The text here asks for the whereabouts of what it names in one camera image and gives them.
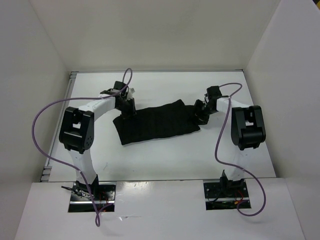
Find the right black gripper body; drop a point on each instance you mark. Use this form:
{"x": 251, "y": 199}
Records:
{"x": 203, "y": 111}

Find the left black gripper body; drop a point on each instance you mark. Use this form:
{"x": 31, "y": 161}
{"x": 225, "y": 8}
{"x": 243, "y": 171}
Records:
{"x": 127, "y": 108}

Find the black pleated skirt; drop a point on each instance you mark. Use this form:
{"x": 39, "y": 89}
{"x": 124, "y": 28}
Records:
{"x": 161, "y": 122}

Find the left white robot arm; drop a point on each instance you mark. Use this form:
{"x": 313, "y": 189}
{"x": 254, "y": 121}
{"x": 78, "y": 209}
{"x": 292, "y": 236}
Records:
{"x": 78, "y": 129}

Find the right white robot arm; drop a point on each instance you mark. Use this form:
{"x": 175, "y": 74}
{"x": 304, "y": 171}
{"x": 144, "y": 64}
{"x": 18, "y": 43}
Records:
{"x": 247, "y": 127}

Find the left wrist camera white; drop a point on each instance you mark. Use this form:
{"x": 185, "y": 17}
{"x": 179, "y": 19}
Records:
{"x": 129, "y": 93}

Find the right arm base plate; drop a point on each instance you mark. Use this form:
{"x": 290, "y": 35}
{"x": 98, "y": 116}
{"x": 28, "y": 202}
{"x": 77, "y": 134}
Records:
{"x": 220, "y": 196}

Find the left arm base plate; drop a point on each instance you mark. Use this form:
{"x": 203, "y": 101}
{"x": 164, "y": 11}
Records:
{"x": 80, "y": 201}

